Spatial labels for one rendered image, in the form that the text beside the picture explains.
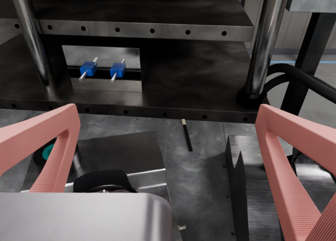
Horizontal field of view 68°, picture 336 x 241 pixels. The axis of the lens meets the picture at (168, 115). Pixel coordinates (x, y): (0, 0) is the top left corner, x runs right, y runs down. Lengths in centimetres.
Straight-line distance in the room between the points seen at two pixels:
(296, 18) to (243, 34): 265
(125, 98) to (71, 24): 30
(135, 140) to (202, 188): 19
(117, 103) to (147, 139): 37
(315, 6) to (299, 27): 259
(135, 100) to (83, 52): 24
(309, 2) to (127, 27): 57
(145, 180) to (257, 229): 21
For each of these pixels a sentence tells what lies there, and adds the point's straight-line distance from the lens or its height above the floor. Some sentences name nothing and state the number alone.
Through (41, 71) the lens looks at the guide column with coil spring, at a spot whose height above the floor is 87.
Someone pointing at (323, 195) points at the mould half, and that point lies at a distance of 51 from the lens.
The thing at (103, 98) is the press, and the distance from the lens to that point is 93.
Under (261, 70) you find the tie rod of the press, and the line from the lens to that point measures 84.
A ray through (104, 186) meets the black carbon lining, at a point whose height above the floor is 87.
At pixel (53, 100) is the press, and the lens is 98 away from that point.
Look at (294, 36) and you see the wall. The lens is 357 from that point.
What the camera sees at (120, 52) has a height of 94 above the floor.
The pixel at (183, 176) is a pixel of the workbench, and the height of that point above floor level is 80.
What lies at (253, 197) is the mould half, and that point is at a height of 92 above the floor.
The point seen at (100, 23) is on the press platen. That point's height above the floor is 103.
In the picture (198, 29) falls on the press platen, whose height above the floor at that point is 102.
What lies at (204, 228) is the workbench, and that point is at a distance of 55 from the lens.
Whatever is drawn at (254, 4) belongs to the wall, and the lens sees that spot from 326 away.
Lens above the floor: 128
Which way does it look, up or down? 37 degrees down
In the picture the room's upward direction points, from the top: straight up
